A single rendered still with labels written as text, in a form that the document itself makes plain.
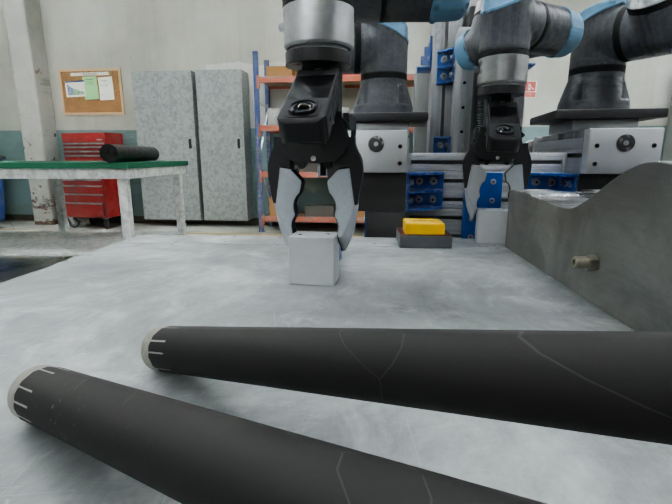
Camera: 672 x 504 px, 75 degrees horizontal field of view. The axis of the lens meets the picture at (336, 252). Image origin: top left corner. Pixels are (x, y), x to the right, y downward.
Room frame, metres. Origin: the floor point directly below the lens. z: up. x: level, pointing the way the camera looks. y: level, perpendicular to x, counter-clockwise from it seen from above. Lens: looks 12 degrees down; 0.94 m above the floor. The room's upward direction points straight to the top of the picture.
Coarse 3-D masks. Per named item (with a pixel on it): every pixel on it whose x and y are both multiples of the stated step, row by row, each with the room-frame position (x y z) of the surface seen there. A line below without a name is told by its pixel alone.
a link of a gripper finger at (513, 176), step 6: (510, 168) 0.71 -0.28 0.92; (516, 168) 0.71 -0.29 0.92; (522, 168) 0.71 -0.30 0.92; (504, 174) 0.73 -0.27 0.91; (510, 174) 0.71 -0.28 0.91; (516, 174) 0.71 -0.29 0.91; (522, 174) 0.71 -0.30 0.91; (510, 180) 0.71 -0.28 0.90; (516, 180) 0.71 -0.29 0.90; (522, 180) 0.71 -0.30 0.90; (510, 186) 0.71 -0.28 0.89; (516, 186) 0.71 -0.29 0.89; (522, 186) 0.71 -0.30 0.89
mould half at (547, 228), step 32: (512, 192) 0.66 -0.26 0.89; (544, 192) 0.61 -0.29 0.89; (576, 192) 0.61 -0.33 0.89; (608, 192) 0.40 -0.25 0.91; (640, 192) 0.35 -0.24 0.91; (512, 224) 0.65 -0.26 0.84; (544, 224) 0.53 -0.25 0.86; (576, 224) 0.45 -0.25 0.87; (608, 224) 0.39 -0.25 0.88; (640, 224) 0.35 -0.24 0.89; (544, 256) 0.52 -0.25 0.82; (608, 256) 0.38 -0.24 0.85; (640, 256) 0.34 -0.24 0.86; (576, 288) 0.43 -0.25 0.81; (608, 288) 0.38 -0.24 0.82; (640, 288) 0.33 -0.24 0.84; (640, 320) 0.33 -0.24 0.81
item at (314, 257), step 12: (300, 240) 0.47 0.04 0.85; (312, 240) 0.46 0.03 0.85; (324, 240) 0.46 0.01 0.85; (336, 240) 0.48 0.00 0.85; (300, 252) 0.47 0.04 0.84; (312, 252) 0.46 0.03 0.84; (324, 252) 0.46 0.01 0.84; (336, 252) 0.48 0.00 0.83; (300, 264) 0.47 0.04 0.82; (312, 264) 0.46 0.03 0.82; (324, 264) 0.46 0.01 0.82; (336, 264) 0.48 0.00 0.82; (300, 276) 0.47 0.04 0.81; (312, 276) 0.46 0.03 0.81; (324, 276) 0.46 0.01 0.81; (336, 276) 0.48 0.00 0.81
